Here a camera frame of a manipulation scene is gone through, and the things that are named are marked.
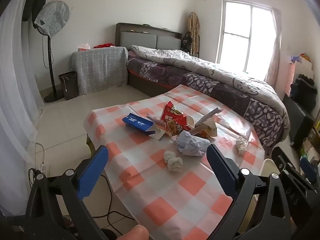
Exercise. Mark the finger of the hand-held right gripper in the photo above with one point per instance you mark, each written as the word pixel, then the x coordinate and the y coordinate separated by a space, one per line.
pixel 308 168
pixel 282 158

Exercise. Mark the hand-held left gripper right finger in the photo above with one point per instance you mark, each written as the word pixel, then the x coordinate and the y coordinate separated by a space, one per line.
pixel 221 167

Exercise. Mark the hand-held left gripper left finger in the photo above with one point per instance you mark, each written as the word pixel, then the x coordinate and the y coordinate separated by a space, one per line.
pixel 91 172

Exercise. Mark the blue cardboard box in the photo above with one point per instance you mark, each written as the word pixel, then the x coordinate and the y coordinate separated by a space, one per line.
pixel 138 125

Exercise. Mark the person's left hand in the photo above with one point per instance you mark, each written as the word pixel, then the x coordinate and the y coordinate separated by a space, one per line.
pixel 135 233

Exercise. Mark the white tissue wad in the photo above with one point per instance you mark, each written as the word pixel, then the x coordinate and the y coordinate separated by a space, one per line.
pixel 241 145
pixel 173 162

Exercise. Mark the wooden bookshelf with books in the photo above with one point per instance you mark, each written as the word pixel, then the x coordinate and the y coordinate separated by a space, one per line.
pixel 312 137

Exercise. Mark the crumpled white paper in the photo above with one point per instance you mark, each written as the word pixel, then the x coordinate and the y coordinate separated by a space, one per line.
pixel 192 143

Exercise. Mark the black ottoman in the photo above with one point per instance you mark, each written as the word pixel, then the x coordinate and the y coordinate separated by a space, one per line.
pixel 297 122

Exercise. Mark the yellow white paper carton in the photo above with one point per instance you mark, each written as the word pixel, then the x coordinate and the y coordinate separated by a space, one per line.
pixel 207 127

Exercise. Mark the white power strip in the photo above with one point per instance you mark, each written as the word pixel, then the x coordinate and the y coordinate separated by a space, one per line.
pixel 44 168

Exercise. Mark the checkered tablecloth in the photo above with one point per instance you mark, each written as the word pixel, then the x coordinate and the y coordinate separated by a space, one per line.
pixel 155 187

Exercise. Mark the pile of black clothes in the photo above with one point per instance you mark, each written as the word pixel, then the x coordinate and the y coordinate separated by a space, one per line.
pixel 303 88

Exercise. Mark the striped pink wrapper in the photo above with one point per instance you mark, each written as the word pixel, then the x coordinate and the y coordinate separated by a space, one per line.
pixel 155 118

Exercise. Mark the dark waste bin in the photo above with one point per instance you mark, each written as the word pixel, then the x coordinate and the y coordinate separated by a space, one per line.
pixel 68 86

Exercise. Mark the grey white printed quilt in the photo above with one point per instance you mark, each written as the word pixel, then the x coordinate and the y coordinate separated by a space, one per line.
pixel 212 70

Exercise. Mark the cabinet under grey checked cloth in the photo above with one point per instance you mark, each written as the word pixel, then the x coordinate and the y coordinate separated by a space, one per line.
pixel 100 70

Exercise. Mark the pink curtain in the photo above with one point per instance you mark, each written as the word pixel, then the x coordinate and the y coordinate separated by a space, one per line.
pixel 275 55

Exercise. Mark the white sheer curtain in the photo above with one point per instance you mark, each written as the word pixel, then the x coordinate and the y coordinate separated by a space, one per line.
pixel 15 92

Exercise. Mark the pink tissue box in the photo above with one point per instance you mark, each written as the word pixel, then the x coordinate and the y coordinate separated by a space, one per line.
pixel 83 46

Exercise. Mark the red cloth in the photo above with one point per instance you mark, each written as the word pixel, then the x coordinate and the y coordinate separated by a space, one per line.
pixel 103 45

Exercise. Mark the black bag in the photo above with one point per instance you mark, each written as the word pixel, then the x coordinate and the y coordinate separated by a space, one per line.
pixel 185 42

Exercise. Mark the window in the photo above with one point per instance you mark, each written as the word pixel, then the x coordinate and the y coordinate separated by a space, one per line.
pixel 240 35

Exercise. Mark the plaid garment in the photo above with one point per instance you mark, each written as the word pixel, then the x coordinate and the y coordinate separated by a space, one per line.
pixel 194 33

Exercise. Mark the standing fan with plastic cover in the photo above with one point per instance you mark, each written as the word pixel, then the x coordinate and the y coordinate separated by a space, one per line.
pixel 51 16

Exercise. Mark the bed frame with grey headboard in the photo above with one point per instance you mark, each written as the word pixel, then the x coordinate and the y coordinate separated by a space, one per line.
pixel 140 37

